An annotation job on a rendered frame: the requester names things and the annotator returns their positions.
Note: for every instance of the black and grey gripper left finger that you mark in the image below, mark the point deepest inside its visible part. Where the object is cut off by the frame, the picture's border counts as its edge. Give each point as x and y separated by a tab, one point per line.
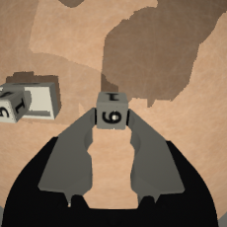
60	169

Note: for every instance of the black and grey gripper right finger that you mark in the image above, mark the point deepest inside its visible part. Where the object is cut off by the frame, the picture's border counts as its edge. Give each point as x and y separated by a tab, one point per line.
160	169

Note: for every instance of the grey number cube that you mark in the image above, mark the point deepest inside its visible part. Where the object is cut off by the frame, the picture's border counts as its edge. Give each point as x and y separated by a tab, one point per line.
12	106
112	110

